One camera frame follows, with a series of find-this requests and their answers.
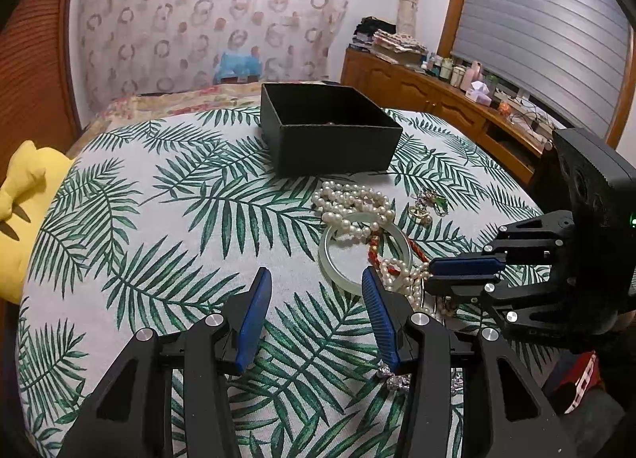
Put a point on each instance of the small orange ornament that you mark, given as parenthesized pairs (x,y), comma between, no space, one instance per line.
(505,109)

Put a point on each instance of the wooden louvred wardrobe door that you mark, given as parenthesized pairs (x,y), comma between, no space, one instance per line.
(30,65)

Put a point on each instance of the black cardboard box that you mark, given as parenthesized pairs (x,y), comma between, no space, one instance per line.
(323,150)

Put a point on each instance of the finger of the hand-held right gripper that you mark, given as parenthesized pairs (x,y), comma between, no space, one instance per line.
(467,272)
(536,239)

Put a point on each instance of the yellow plush toy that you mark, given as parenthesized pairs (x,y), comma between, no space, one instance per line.
(20,249)

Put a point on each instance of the stack of folded patterned cloths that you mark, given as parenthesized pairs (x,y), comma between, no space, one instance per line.
(397,43)

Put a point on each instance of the circle pattern curtain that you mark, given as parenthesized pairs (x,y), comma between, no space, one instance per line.
(198,16)

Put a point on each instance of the stack of dark clothes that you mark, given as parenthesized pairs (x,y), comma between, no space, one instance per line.
(367,31)

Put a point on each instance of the green gem pendant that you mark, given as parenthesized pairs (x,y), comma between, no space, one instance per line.
(439,205)

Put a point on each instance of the wooden cabinet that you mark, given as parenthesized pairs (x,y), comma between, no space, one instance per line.
(422,90)

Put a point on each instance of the silver crystal earring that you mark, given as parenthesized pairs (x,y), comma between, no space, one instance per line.
(395,378)

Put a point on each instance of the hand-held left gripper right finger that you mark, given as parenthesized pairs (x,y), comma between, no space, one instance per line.
(380,309)

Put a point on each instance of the row of toiletry bottles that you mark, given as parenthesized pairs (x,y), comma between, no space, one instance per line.
(449,71)

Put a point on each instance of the grey window blind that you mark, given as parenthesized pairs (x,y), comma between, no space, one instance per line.
(536,16)

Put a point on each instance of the floral blanket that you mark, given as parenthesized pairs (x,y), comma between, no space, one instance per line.
(149,105)

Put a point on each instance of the blue plush toy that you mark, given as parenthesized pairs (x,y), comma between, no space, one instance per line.
(238,65)

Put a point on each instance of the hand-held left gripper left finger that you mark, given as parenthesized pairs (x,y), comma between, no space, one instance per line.
(253,314)

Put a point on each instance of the pale jade bangle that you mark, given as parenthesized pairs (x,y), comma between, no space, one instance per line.
(324,259)

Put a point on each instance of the green leaf print cloth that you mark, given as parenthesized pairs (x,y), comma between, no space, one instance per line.
(149,239)

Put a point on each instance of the pink tissue box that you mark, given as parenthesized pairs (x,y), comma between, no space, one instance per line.
(478,93)

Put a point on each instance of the gold earring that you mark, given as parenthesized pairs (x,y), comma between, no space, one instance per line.
(420,213)

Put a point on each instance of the red white patterned cloth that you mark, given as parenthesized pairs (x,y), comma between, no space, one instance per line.
(576,378)

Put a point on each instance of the wooden window frame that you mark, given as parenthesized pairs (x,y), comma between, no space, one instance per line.
(454,1)

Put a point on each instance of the small pearl bead strand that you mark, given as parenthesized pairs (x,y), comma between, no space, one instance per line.
(397,279)

